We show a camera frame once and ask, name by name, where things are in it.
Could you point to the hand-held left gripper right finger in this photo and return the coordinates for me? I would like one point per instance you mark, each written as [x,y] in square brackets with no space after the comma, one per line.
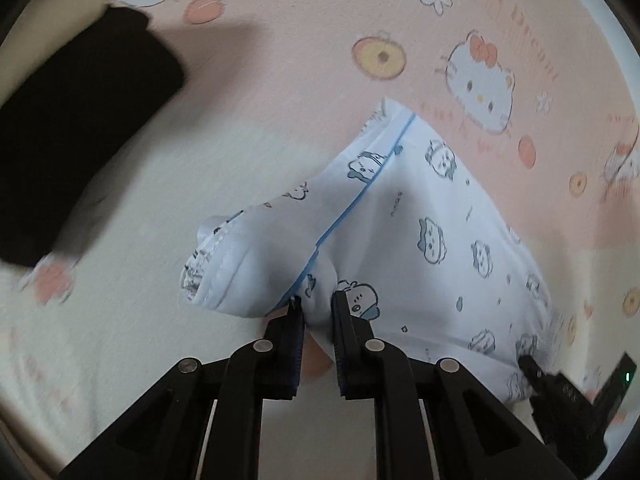
[342,355]

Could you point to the black cloth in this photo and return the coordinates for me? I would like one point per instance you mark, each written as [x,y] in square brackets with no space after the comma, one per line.
[75,135]

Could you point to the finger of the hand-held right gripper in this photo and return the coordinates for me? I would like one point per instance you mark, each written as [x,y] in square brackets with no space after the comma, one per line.
[534,372]

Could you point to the pink cream cat print blanket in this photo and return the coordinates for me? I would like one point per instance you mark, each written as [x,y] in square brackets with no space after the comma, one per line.
[280,60]

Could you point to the white printed pajama shirt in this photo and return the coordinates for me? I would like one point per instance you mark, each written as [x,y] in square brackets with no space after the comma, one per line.
[425,195]

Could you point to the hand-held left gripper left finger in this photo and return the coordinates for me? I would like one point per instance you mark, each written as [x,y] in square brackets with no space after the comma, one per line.
[295,355]

